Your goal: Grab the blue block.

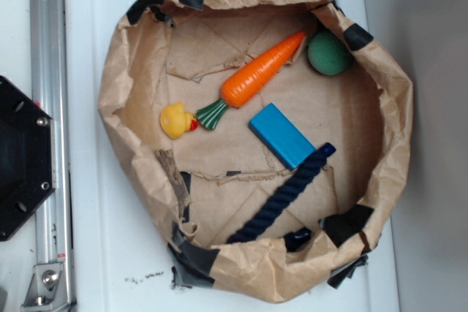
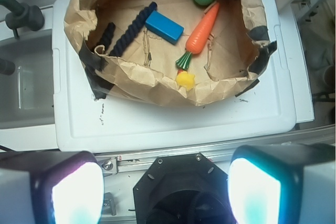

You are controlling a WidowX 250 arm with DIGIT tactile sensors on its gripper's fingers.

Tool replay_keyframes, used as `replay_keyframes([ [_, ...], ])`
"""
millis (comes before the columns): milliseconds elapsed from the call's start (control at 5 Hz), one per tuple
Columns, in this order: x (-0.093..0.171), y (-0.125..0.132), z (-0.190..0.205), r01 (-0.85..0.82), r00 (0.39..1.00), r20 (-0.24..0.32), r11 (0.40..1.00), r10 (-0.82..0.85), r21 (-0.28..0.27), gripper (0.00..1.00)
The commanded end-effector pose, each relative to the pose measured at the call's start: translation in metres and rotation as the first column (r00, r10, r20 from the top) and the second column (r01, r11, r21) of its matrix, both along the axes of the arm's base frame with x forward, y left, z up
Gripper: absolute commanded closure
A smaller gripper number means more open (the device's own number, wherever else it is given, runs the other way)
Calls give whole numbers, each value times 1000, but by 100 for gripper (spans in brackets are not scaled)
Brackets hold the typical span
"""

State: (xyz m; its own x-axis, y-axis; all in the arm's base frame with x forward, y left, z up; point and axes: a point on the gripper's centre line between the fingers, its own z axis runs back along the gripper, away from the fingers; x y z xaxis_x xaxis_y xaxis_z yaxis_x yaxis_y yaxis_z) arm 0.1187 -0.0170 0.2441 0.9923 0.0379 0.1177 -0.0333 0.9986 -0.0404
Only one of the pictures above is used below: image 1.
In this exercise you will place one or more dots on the aluminium extrusion rail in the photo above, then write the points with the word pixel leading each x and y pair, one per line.
pixel 49 89

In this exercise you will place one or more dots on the metal corner bracket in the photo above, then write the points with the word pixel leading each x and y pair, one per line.
pixel 47 290

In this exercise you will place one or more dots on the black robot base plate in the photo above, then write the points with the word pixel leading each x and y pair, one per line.
pixel 26 158

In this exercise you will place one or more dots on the green foam ball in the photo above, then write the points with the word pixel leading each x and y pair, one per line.
pixel 327 54

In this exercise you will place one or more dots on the brown paper bin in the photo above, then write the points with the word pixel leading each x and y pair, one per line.
pixel 202 188

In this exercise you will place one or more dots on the white tray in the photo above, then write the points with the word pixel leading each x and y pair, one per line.
pixel 121 262

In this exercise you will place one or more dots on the yellow rubber duck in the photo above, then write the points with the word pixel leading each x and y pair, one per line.
pixel 175 120

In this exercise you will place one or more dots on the orange plastic toy carrot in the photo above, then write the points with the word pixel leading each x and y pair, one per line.
pixel 238 89

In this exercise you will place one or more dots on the blue rectangular block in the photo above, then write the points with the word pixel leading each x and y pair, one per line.
pixel 281 137

